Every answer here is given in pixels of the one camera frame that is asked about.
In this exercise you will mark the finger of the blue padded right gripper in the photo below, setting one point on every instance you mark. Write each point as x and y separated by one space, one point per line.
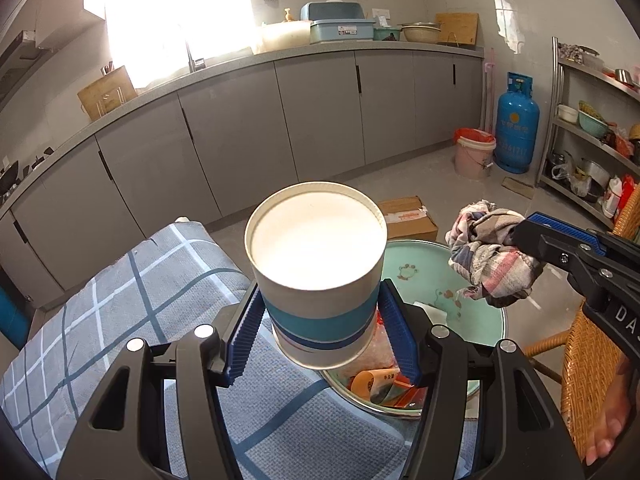
568 230

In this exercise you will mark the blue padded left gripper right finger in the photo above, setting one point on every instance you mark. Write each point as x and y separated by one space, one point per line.
402 341

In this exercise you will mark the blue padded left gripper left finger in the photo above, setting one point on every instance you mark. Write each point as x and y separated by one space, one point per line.
241 333

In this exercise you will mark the plaid checkered rag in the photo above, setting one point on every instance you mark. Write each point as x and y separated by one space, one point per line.
483 253

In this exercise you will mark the white paper cup blue band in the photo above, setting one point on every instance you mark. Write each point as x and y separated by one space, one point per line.
317 252

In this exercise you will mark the grey kitchen base cabinets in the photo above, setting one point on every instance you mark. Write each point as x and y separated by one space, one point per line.
216 147

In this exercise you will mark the chrome kitchen faucet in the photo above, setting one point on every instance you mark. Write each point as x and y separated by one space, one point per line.
195 64

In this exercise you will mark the person's right hand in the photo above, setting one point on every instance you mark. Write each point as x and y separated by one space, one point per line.
613 416

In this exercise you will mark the clear pinkish plastic bag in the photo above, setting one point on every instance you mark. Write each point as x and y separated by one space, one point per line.
378 355

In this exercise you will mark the orange paper snack pouch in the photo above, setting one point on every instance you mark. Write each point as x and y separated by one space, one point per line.
369 384

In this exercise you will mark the mint green enamel basin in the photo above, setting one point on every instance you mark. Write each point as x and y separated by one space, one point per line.
420 273

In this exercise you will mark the metal storage shelf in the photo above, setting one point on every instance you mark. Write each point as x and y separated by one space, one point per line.
593 116

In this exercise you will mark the woven wicker chair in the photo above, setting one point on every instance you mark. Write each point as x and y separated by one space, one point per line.
590 362

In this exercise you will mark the blue plaid tablecloth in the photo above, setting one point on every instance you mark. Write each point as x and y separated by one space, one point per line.
284 422

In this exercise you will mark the cardboard box on floor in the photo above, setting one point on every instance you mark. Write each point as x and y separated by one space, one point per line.
407 218

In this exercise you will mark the blue gas cylinder by shelf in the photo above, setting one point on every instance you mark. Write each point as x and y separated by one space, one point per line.
517 124

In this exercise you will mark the pink bucket with red liner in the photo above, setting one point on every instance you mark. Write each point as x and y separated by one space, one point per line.
474 154

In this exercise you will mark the blue gas cylinder under counter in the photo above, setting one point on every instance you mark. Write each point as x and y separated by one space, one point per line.
14 323

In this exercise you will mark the wooden cutting board right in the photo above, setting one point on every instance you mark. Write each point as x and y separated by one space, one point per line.
458 29

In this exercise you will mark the wooden cutting board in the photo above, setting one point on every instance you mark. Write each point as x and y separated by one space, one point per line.
458 29
107 93

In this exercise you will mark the wooden cutting board left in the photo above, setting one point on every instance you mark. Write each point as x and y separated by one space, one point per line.
107 93

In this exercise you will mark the black wok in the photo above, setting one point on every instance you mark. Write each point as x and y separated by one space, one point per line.
8 178

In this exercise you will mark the white plastic tub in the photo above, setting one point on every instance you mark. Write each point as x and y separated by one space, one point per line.
283 36

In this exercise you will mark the blue dish drainer box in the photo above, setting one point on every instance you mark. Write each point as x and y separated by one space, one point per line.
336 20

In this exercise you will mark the black range hood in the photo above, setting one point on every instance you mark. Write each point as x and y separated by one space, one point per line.
21 59

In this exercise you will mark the grey upper wall cabinets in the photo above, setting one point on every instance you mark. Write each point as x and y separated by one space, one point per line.
54 23

